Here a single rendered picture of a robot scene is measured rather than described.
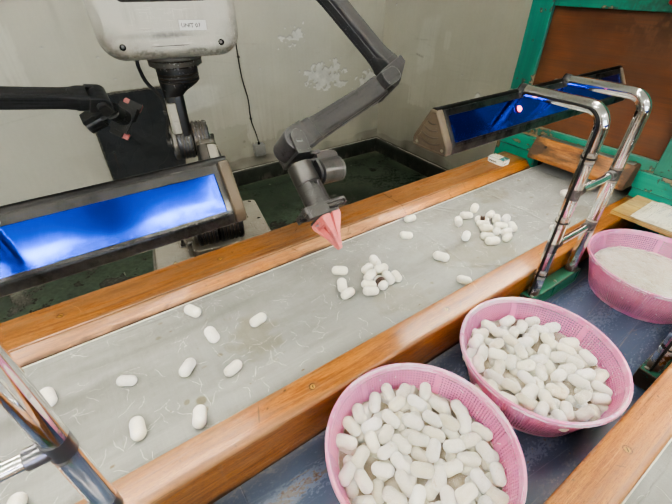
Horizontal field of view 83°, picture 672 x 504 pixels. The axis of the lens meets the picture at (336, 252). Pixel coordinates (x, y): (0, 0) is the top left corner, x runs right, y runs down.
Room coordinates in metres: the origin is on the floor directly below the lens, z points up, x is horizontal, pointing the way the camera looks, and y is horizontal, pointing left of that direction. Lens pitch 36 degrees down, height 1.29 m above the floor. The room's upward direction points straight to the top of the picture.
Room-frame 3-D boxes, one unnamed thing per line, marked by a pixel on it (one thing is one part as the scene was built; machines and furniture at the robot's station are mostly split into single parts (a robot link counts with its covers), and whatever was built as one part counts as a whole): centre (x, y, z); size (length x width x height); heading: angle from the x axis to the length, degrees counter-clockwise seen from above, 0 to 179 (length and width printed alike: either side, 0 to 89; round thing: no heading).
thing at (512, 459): (0.26, -0.12, 0.72); 0.27 x 0.27 x 0.10
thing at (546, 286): (0.74, -0.45, 0.90); 0.20 x 0.19 x 0.45; 124
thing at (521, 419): (0.42, -0.35, 0.72); 0.27 x 0.27 x 0.10
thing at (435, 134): (0.81, -0.41, 1.08); 0.62 x 0.08 x 0.07; 124
